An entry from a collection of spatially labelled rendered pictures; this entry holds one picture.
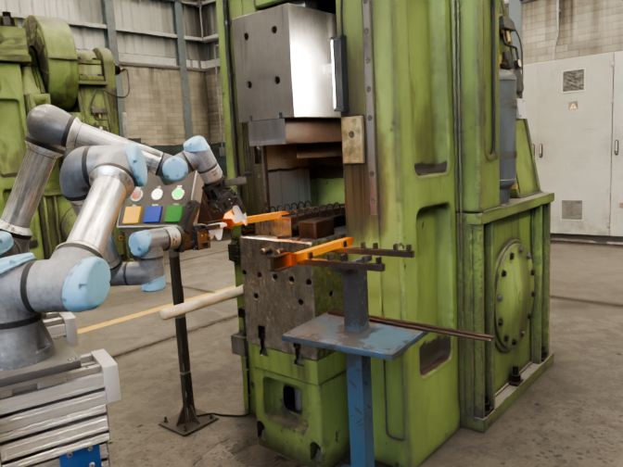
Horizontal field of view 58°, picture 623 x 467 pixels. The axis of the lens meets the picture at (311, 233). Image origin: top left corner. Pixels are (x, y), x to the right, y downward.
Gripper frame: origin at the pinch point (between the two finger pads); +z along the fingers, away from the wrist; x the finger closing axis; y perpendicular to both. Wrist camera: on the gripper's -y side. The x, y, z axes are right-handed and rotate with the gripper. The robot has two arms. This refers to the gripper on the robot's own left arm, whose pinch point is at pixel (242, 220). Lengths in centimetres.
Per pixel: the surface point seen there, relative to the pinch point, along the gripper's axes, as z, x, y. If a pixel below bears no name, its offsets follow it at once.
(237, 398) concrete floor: 106, -58, 14
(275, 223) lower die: 11.9, -0.6, -13.9
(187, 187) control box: -5.4, -43.0, -13.7
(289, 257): -1.0, 37.4, 17.4
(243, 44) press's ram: -49, -12, -48
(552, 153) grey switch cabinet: 264, -62, -478
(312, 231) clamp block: 13.7, 18.3, -13.0
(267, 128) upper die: -20.3, -1.6, -32.0
